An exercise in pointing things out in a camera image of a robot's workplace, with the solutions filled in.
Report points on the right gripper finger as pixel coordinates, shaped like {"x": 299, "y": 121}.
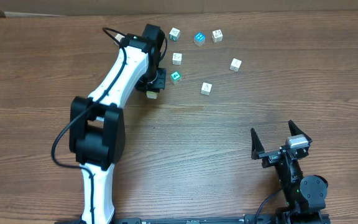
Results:
{"x": 295, "y": 130}
{"x": 257, "y": 147}

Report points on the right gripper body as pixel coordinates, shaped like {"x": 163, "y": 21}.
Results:
{"x": 271, "y": 157}

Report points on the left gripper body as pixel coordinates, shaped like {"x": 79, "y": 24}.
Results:
{"x": 153, "y": 79}

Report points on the yellow top wooden block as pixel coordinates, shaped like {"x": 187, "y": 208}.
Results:
{"x": 152, "y": 95}

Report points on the green top wooden block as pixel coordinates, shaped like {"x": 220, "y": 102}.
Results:
{"x": 175, "y": 77}

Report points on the green L wooden block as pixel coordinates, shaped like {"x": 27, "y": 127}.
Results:
{"x": 177, "y": 59}

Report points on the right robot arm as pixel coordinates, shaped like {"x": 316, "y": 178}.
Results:
{"x": 305, "y": 195}

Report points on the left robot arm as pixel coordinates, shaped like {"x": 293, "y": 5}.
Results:
{"x": 97, "y": 130}

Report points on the teal sided wooden block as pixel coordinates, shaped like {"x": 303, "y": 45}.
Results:
{"x": 174, "y": 34}

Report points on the blue sided front block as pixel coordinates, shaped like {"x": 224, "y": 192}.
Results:
{"x": 206, "y": 88}

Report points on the plain wooden block far left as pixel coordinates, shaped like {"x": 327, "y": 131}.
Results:
{"x": 118, "y": 39}

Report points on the plain wooden block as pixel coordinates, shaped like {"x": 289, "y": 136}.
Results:
{"x": 217, "y": 35}
{"x": 118, "y": 39}

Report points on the blue top wooden block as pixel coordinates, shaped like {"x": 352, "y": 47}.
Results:
{"x": 199, "y": 39}

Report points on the plain wooden block top right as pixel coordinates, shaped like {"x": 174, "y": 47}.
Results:
{"x": 217, "y": 35}

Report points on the plain block far right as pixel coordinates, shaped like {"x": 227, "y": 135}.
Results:
{"x": 235, "y": 65}

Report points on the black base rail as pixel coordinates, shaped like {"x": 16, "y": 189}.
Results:
{"x": 197, "y": 220}

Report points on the cardboard back wall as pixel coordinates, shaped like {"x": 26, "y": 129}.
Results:
{"x": 120, "y": 7}

